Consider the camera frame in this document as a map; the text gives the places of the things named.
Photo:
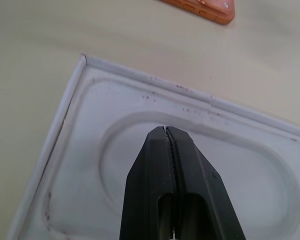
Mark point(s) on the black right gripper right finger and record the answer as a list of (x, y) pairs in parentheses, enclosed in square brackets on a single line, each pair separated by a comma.
[(202, 180)]

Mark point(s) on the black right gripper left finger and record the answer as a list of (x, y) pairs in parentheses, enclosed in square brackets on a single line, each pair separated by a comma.
[(150, 175)]

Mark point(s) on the white plastic tray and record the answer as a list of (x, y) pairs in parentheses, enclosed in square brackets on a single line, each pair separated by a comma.
[(85, 155)]

